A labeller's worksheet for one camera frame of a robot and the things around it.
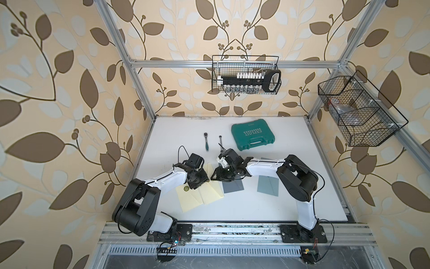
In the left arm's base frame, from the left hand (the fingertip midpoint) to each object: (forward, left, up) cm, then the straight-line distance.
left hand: (205, 178), depth 89 cm
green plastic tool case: (+29, -28, +3) cm, 40 cm away
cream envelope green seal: (-9, +8, -4) cm, 13 cm away
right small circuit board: (-33, -47, -3) cm, 57 cm away
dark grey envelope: (-3, -15, -2) cm, 16 cm away
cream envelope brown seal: (-5, -5, -3) cm, 8 cm away
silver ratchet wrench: (+30, -8, -1) cm, 31 cm away
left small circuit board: (-32, +15, -5) cm, 35 cm away
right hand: (0, -5, -1) cm, 5 cm away
